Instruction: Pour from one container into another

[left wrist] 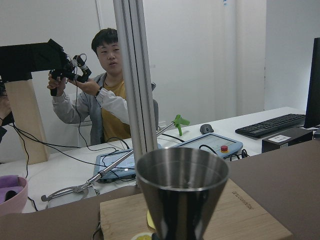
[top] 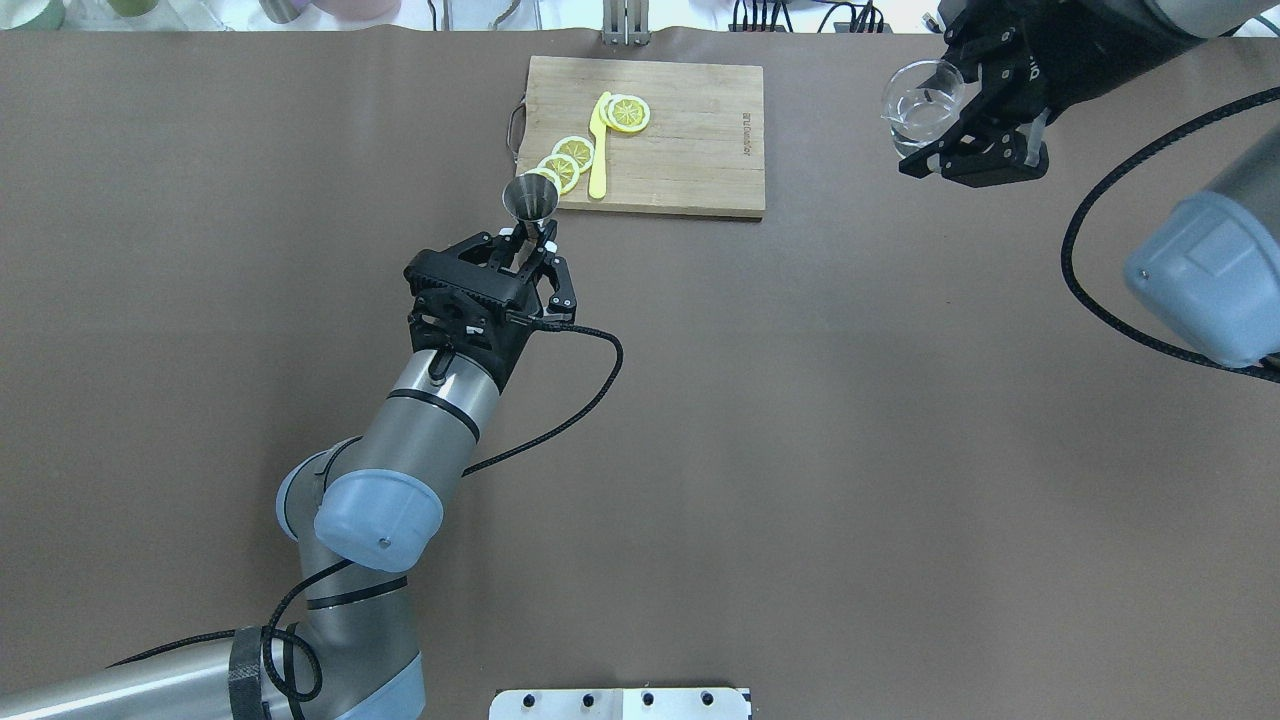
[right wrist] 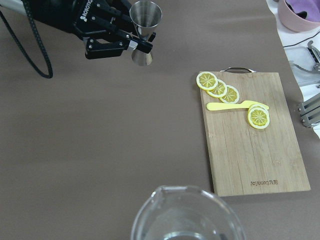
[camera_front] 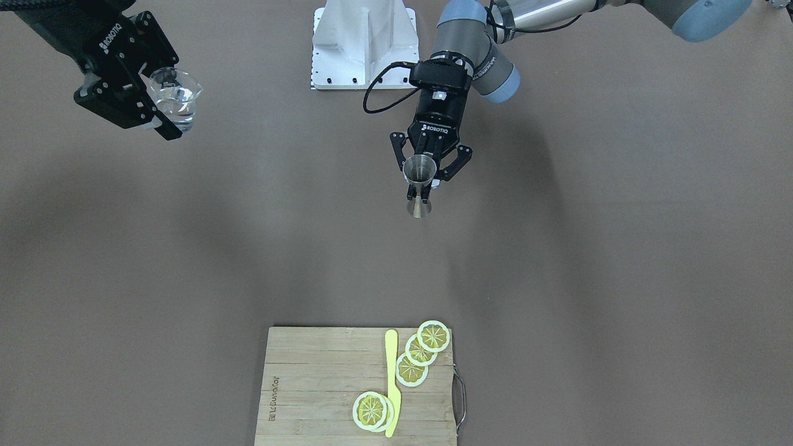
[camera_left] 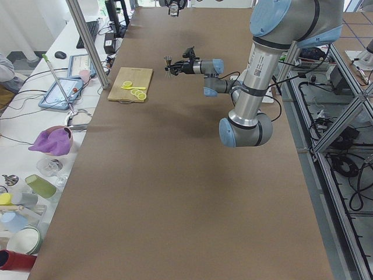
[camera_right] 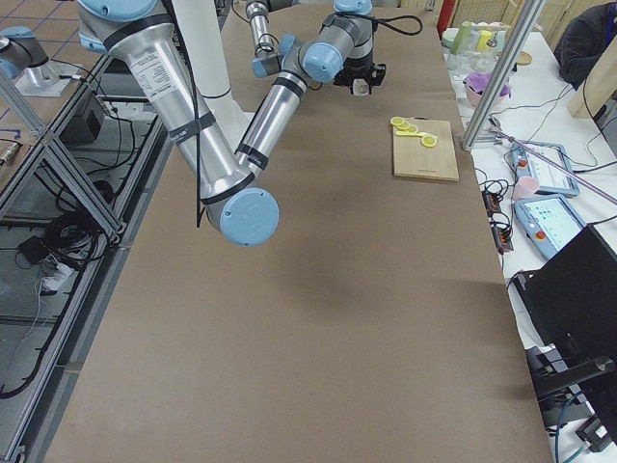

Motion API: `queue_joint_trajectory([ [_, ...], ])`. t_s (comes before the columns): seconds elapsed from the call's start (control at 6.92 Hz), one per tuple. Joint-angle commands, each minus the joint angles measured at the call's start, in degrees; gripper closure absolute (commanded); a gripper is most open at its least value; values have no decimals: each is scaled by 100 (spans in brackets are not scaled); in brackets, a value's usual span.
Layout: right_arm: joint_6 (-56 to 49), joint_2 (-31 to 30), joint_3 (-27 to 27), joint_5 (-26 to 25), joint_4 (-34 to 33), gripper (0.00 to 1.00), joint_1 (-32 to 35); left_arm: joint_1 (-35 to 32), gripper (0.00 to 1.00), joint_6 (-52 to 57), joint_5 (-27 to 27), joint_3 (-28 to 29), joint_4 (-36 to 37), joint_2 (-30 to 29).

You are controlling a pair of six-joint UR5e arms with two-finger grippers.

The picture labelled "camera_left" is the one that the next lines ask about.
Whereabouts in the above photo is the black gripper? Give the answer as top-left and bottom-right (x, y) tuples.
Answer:
(164, 60), (193, 75)
(164, 0), (187, 7)

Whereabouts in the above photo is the clear glass measuring cup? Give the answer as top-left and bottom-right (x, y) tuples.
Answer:
(168, 2), (179, 17)

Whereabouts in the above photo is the steel double jigger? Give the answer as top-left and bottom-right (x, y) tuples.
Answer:
(164, 55), (172, 78)

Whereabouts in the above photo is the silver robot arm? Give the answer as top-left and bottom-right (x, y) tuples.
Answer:
(164, 0), (344, 148)

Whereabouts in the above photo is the pink plastic cup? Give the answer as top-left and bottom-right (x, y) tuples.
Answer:
(79, 69), (91, 83)

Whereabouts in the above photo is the green plastic cup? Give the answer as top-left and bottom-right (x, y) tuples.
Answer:
(25, 174), (57, 199)

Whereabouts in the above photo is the yellow cup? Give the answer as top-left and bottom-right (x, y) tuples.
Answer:
(0, 192), (13, 206)

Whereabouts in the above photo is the light blue cup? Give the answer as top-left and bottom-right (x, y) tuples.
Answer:
(1, 212), (29, 233)

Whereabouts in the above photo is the red cup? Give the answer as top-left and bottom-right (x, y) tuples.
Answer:
(1, 250), (37, 272)

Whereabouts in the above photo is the bamboo cutting board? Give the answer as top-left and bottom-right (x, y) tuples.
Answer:
(107, 67), (153, 103)

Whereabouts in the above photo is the lemon slice top right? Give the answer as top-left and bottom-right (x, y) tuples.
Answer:
(136, 92), (147, 100)

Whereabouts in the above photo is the lemon slice bottom front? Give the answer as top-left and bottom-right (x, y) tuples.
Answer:
(122, 80), (133, 89)

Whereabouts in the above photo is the yellow plastic knife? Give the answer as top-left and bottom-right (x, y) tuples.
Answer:
(121, 86), (146, 90)

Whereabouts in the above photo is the black keyboard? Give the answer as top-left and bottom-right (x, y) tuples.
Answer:
(75, 20), (100, 50)

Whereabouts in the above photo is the blue teach pendant far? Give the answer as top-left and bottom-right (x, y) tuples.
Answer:
(67, 54), (96, 79)

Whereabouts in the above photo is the blue teach pendant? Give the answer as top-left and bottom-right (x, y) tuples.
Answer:
(38, 78), (83, 111)
(67, 54), (96, 79)

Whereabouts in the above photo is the metal grabber stick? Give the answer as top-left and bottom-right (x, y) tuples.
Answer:
(42, 54), (78, 116)

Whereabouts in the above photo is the black computer mouse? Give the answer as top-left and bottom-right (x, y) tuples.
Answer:
(54, 51), (66, 60)

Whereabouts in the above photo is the blue teach pendant near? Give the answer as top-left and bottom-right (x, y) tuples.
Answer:
(38, 78), (83, 111)

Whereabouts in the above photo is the purple cloth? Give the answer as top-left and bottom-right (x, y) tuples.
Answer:
(28, 126), (72, 156)

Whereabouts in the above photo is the pink bowl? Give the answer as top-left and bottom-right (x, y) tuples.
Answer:
(44, 126), (73, 156)

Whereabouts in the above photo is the clear wine glass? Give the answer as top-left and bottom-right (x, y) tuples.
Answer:
(36, 158), (68, 188)

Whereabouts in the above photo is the white green-rimmed bowl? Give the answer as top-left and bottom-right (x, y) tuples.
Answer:
(6, 226), (43, 255)

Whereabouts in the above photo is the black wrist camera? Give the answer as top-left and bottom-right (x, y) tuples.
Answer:
(182, 46), (197, 61)

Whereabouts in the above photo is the aluminium frame post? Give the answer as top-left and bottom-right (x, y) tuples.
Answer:
(66, 0), (110, 89)

